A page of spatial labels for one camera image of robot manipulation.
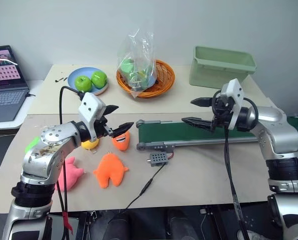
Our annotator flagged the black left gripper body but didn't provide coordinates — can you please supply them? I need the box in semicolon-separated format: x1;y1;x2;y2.
93;113;114;139

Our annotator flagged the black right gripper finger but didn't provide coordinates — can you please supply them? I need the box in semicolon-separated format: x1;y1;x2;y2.
181;116;214;131
190;97;214;108

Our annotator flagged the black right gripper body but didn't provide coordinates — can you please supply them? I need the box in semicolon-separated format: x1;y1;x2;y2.
210;96;234;132

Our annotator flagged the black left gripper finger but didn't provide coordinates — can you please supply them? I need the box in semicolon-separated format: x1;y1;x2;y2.
111;122;135;138
102;104;120;117

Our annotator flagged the green conveyor belt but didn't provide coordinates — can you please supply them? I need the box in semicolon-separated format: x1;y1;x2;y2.
135;116;298;152

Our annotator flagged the small orange toy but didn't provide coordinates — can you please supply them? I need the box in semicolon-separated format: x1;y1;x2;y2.
111;131;131;152

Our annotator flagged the yellow toy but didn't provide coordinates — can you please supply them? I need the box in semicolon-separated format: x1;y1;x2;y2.
80;137;100;151

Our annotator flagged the green apple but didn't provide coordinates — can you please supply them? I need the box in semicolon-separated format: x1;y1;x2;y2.
74;75;93;93
90;71;108;89

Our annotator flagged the green plastic bin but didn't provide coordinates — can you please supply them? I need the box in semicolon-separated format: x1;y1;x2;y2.
188;45;258;90

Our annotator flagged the orange plush toy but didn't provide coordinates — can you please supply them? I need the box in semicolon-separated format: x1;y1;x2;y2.
92;152;130;189

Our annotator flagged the grey perforated control box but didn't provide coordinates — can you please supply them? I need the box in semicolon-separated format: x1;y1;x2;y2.
146;152;170;168

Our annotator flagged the orange woven basket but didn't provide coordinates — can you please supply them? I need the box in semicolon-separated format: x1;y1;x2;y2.
116;59;176;99

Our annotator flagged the blue plate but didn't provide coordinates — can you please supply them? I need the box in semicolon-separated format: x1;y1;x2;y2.
67;66;110;96

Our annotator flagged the clear plastic bag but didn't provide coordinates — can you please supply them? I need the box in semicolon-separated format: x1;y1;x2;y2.
116;27;158;101

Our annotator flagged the pink plush toy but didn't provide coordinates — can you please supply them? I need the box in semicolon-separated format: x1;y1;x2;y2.
54;156;86;193

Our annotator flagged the dark rounded shape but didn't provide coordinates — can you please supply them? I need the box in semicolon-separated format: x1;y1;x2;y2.
105;212;131;240
166;208;199;240

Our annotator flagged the red tag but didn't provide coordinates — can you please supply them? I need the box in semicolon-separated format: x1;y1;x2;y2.
62;211;74;236

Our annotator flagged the grey laptop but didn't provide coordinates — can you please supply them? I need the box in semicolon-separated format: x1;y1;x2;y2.
0;45;31;124

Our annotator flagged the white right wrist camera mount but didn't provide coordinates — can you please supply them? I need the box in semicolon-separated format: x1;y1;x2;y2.
220;78;245;131

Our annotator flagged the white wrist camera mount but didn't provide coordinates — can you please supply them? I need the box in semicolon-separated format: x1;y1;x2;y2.
78;92;107;140
220;78;245;131

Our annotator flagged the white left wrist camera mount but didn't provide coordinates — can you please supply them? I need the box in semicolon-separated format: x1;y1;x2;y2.
78;92;107;140

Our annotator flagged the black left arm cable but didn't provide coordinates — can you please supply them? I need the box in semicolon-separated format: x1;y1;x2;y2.
54;85;86;240

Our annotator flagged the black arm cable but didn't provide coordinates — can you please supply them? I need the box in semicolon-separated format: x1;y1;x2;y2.
54;85;86;240
212;89;260;240

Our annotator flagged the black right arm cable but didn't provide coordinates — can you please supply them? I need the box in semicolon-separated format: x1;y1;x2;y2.
212;89;260;240

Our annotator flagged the black control box cable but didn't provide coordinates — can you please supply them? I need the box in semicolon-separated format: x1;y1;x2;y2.
108;163;166;221

